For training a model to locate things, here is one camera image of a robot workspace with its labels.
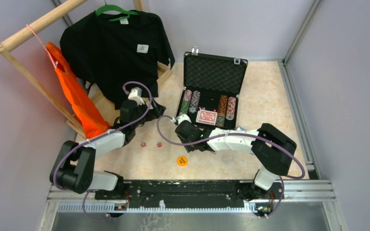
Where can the green clothes hanger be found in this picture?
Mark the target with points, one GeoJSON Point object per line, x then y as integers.
{"type": "Point", "coordinates": [111, 7]}

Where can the black aluminium poker case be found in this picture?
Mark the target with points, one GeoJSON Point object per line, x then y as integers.
{"type": "Point", "coordinates": [213, 76]}

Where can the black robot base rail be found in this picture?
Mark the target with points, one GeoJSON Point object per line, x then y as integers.
{"type": "Point", "coordinates": [183, 194]}

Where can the red playing card deck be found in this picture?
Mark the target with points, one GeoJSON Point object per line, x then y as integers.
{"type": "Point", "coordinates": [206, 117]}

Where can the black t-shirt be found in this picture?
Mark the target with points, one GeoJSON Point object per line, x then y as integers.
{"type": "Point", "coordinates": [115, 50]}

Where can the blue playing card box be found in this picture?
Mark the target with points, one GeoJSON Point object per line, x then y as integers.
{"type": "Point", "coordinates": [241, 128]}

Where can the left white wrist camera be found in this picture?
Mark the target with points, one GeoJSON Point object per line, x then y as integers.
{"type": "Point", "coordinates": [136, 95]}

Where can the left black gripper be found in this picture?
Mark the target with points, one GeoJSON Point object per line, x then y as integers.
{"type": "Point", "coordinates": [151, 112]}

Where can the green grey chip stack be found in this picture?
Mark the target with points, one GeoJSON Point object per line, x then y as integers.
{"type": "Point", "coordinates": [185, 103]}

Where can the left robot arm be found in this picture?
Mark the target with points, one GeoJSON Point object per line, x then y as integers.
{"type": "Point", "coordinates": [74, 167]}

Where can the wooden clothes rack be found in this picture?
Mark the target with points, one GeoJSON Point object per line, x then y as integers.
{"type": "Point", "coordinates": [22, 105]}

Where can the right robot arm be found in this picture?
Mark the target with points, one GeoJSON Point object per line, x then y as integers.
{"type": "Point", "coordinates": [270, 146]}

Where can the red white chip stack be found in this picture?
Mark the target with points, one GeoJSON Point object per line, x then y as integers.
{"type": "Point", "coordinates": [230, 109]}

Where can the purple blue chip stack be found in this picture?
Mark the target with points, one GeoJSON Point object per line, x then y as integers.
{"type": "Point", "coordinates": [194, 101]}

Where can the orange black chip stack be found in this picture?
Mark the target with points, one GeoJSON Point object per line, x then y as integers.
{"type": "Point", "coordinates": [222, 111]}

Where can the orange round dealer button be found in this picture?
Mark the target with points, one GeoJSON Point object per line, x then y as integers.
{"type": "Point", "coordinates": [182, 161]}

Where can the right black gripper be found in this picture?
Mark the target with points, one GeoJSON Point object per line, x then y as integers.
{"type": "Point", "coordinates": [197, 145]}

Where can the clear round button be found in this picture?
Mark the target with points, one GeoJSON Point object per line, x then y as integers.
{"type": "Point", "coordinates": [227, 158]}

